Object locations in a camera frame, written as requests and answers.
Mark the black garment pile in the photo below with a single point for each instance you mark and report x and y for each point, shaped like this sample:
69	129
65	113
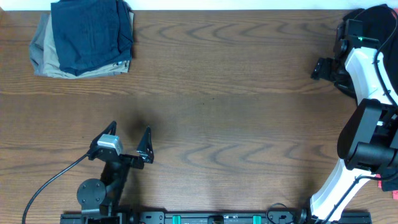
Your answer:
388	37

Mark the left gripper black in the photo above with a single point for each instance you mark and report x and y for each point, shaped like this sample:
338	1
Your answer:
125	158

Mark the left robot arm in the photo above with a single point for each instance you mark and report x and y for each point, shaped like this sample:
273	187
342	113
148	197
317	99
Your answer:
100	198

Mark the grey folded garment underneath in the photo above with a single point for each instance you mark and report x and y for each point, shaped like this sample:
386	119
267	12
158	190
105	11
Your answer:
36	46

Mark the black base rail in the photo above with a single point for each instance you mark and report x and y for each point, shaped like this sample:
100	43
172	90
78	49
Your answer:
272	216

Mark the folded khaki shorts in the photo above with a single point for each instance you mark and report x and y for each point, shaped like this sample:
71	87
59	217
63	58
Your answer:
52	65

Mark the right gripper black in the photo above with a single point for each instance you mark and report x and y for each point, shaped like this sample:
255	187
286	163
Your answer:
321	68

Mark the navy blue shorts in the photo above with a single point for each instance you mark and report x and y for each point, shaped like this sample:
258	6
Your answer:
90	34

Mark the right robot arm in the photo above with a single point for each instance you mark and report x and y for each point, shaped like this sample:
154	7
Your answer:
340	187

